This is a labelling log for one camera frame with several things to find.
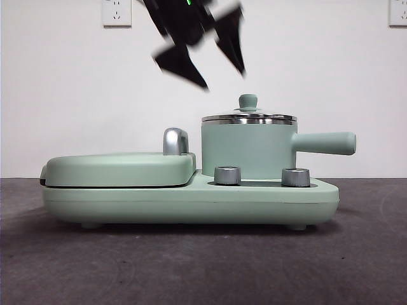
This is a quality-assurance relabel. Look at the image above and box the glass lid with green knob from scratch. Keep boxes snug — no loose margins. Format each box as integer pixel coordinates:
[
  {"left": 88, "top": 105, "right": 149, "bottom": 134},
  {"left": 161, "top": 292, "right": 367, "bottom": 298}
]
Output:
[{"left": 202, "top": 93, "right": 299, "bottom": 123}]

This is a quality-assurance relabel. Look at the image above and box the silver control knob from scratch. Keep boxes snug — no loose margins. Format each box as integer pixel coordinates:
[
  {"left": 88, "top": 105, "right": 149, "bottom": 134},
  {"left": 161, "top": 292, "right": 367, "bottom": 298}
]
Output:
[
  {"left": 281, "top": 167, "right": 311, "bottom": 187},
  {"left": 214, "top": 165, "right": 243, "bottom": 186}
]

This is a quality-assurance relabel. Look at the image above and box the mint green griddle cover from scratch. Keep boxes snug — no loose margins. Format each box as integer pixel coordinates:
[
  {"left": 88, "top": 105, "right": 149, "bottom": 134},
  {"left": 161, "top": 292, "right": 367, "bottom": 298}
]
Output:
[{"left": 39, "top": 151, "right": 197, "bottom": 188}]

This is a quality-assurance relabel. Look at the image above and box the mint green breakfast machine base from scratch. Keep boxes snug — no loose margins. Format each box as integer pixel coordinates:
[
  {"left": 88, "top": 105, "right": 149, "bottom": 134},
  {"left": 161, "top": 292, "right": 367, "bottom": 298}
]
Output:
[{"left": 43, "top": 168, "right": 340, "bottom": 230}]

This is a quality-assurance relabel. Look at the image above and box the white wall socket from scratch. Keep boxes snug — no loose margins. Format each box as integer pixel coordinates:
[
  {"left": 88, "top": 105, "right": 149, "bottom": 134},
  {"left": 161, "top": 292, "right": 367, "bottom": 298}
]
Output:
[
  {"left": 102, "top": 0, "right": 133, "bottom": 28},
  {"left": 389, "top": 0, "right": 407, "bottom": 27}
]

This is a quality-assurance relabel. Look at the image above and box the chrome griddle cover handle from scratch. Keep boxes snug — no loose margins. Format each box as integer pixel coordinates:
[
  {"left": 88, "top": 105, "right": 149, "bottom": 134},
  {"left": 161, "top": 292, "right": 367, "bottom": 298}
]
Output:
[{"left": 163, "top": 127, "right": 191, "bottom": 156}]

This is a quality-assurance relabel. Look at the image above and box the mint green handled pot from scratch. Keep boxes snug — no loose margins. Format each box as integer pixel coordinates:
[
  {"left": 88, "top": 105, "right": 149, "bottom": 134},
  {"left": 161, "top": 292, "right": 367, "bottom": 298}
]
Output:
[{"left": 201, "top": 114, "right": 357, "bottom": 177}]

